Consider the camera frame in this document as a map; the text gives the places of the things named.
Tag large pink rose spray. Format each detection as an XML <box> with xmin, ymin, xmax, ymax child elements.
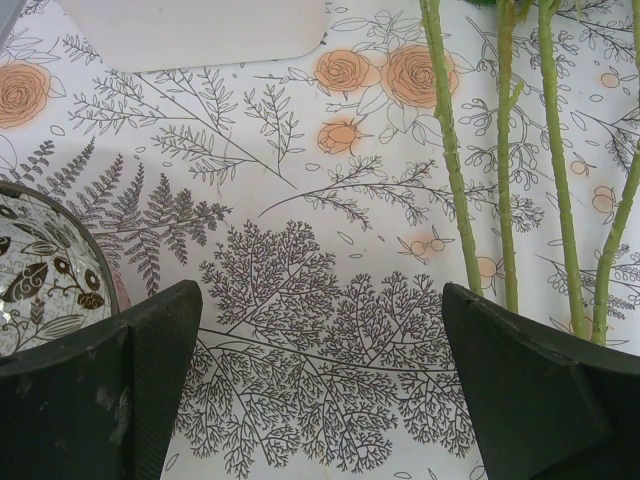
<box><xmin>418</xmin><ymin>0</ymin><xmax>485</xmax><ymax>297</ymax></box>

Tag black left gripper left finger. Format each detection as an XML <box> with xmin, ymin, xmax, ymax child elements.
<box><xmin>0</xmin><ymin>279</ymin><xmax>204</xmax><ymax>480</ymax></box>

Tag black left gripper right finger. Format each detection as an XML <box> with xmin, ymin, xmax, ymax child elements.
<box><xmin>442</xmin><ymin>282</ymin><xmax>640</xmax><ymax>480</ymax></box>

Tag white tissue box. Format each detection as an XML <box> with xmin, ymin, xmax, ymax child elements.
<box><xmin>57</xmin><ymin>0</ymin><xmax>329</xmax><ymax>74</ymax></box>

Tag patterned glass bowl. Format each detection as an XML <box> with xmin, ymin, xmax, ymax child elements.
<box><xmin>0</xmin><ymin>182</ymin><xmax>132</xmax><ymax>359</ymax></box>

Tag floral printed tablecloth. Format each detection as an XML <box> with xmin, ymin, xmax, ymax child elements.
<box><xmin>0</xmin><ymin>0</ymin><xmax>640</xmax><ymax>480</ymax></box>

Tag mint green flower stem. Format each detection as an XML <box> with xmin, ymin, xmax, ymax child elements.
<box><xmin>591</xmin><ymin>142</ymin><xmax>640</xmax><ymax>347</ymax></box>

